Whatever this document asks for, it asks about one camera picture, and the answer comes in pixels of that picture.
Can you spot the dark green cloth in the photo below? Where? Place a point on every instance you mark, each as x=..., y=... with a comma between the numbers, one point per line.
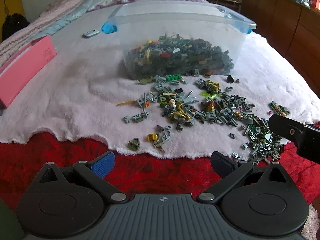
x=8, y=222

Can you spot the pink folded quilt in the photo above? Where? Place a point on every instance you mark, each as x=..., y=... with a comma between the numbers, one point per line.
x=37, y=22

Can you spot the wooden nightstand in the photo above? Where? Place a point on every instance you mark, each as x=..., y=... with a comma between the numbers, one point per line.
x=225, y=3

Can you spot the light blue folded quilt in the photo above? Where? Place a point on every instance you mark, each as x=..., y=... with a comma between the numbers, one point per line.
x=72, y=15

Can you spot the toy brick pieces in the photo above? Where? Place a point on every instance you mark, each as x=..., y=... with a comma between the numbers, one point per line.
x=212, y=110

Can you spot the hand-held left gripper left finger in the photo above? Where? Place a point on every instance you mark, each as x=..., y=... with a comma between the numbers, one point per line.
x=103, y=164

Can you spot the brown wooden cabinet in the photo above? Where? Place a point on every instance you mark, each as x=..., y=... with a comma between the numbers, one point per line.
x=282, y=22

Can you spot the clear bag of bricks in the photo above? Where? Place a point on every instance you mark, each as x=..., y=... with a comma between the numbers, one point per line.
x=175, y=17

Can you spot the red patterned bed sheet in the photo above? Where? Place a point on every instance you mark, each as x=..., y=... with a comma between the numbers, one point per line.
x=62, y=152

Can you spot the black bag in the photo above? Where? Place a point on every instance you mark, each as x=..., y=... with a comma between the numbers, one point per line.
x=12, y=26

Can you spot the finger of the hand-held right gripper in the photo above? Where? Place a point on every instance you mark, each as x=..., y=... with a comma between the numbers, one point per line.
x=283, y=127

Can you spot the heap of dark toy bricks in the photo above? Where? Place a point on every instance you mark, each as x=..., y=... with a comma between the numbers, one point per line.
x=180, y=55

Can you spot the pink cardboard box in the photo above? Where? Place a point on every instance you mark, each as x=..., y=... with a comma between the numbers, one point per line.
x=27, y=65

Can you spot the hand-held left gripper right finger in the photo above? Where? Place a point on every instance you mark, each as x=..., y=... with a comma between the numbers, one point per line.
x=222, y=163

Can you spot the small white oval device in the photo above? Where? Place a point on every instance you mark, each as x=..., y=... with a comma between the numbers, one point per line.
x=91, y=33

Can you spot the white fluffy blanket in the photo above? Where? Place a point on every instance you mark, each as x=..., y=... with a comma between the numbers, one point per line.
x=82, y=80

